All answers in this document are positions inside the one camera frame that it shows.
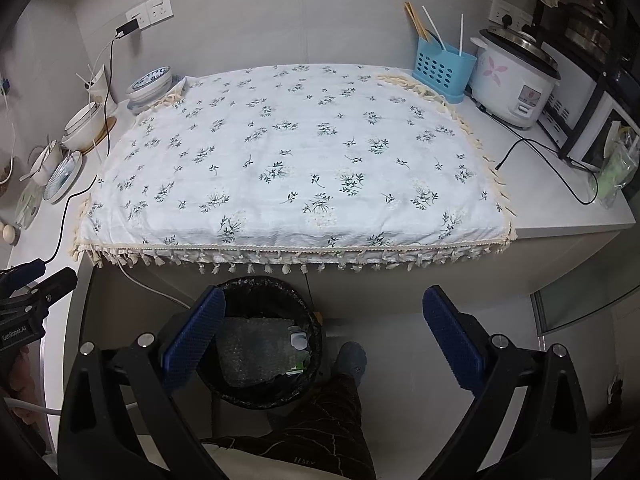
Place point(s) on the small clear bag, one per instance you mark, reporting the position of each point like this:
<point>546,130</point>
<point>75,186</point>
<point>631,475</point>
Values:
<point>27,207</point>

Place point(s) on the clear bag of greens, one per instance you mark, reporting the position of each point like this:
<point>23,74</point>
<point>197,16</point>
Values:
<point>617,170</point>

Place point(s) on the black trash bin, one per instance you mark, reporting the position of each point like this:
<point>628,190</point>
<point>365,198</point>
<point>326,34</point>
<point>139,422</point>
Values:
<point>260,287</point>

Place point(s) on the white bowl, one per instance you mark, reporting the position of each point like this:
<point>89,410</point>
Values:
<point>82,127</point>

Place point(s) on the person's grey shoe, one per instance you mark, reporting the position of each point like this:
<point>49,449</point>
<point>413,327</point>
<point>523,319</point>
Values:
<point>350,360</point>

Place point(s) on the white rice cooker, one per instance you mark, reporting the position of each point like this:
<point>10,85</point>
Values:
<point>510,85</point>

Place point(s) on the white microwave oven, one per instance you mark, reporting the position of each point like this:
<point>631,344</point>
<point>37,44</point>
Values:
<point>590,120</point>

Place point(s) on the round wooden board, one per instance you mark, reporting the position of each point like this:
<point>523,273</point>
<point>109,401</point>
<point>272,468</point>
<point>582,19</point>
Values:
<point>105,135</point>

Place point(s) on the white spoon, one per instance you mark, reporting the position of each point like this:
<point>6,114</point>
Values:
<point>32,174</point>

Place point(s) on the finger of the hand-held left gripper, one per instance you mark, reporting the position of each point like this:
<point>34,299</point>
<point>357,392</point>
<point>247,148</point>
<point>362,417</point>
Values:
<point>22,276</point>
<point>52,290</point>

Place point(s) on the clear bubble wrap sheet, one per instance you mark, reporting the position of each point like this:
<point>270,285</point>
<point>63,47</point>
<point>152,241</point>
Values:
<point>255,350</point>

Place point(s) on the white cup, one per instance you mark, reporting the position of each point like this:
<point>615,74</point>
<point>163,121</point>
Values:
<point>47,160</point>

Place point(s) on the white paper box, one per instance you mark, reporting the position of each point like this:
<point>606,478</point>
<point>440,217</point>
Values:
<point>102,92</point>

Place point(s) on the person's left hand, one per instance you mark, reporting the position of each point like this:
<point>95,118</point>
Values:
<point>22,375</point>

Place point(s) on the white floral tablecloth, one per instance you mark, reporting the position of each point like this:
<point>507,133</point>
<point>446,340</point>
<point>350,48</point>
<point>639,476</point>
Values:
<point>300,160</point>

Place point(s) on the white wall socket with plug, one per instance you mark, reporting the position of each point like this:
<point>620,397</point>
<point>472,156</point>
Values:
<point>510,12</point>

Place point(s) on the black charger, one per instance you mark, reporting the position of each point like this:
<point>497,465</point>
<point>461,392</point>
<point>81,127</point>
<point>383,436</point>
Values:
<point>127,29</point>

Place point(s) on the blue striped plate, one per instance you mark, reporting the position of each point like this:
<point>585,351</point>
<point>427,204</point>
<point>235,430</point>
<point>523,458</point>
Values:
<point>62,180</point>

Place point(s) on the yellow tag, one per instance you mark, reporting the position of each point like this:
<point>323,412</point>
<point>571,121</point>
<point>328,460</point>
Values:
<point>318,318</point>

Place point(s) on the egg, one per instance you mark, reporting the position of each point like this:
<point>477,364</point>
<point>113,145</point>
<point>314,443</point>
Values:
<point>8,233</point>

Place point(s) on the blue patterned bowl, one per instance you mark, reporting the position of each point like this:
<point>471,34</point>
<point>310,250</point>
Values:
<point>147,95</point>
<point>150,77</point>

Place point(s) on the white thin stick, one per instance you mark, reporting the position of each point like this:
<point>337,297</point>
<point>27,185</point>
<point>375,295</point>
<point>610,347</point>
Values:
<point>84,80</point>
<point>89,74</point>

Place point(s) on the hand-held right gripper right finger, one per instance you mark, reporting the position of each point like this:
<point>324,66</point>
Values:
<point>450,332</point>

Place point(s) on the blue patterned plate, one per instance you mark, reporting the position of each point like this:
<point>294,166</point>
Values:
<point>175,82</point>

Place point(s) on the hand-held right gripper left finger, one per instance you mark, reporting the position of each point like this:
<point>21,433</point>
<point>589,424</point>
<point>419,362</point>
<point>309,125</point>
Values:
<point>200,330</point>

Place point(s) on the wooden chopstick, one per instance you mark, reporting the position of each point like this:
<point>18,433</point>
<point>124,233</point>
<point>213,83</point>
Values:
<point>415,22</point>
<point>419,20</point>

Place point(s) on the person's leg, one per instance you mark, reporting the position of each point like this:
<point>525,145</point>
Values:
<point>310,440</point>

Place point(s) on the glass door panel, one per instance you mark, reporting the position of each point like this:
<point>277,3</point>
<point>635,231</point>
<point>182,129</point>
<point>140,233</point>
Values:
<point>585,310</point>

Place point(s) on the green paper carton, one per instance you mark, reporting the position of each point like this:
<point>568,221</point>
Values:
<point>297,364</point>

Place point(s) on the metal pot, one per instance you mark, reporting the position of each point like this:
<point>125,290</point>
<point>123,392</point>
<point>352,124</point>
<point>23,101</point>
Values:
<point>590,27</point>

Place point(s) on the blue plastic utensil holder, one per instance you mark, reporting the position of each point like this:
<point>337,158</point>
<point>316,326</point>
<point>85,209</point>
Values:
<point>442,72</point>

